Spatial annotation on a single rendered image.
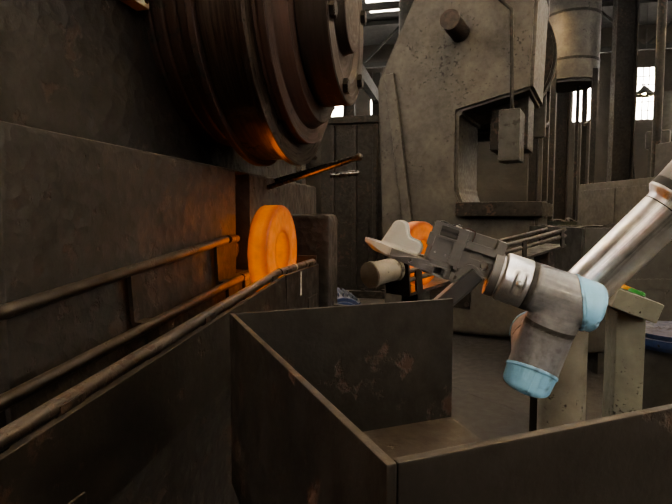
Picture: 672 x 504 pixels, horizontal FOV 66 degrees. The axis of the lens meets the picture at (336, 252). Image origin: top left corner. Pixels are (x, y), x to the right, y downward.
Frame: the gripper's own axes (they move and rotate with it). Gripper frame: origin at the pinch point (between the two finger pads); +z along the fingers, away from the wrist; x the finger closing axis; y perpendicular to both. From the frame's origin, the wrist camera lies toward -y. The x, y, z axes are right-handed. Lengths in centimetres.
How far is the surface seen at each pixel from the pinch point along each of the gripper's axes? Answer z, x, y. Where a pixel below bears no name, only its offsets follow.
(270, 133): 17.2, 12.0, 11.7
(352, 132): 107, -409, 55
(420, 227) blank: -4.1, -41.9, 3.6
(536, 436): -16, 64, 2
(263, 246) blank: 14.8, 7.7, -4.8
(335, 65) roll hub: 12.0, 8.6, 23.8
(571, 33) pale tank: -87, -835, 345
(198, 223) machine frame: 22.2, 15.7, -3.4
